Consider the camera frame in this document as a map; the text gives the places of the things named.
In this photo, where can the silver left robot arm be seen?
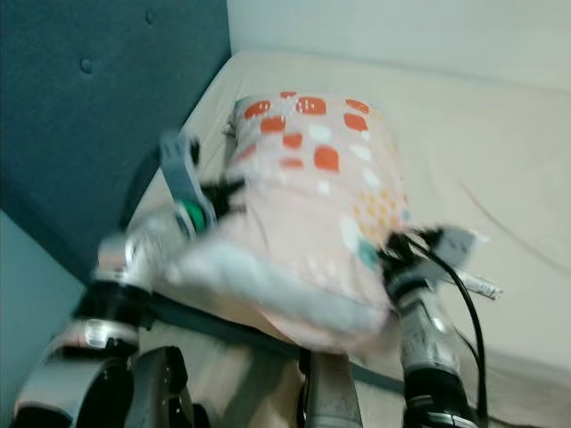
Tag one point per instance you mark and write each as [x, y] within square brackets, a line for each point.
[89, 334]

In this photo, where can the grey left robot leg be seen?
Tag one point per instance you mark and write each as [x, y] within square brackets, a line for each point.
[161, 392]

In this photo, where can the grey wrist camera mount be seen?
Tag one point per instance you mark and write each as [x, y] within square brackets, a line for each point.
[455, 242]
[183, 178]

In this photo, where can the dark teal bed frame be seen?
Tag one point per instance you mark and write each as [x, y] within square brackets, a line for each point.
[232, 330]

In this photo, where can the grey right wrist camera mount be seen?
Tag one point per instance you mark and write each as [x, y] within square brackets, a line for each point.
[455, 242]

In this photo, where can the pink pillow with orange patches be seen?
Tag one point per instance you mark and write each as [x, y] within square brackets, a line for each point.
[312, 223]

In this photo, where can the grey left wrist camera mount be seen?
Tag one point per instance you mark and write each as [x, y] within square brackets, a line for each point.
[183, 178]

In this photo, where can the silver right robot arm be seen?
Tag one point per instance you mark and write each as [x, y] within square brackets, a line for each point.
[428, 339]

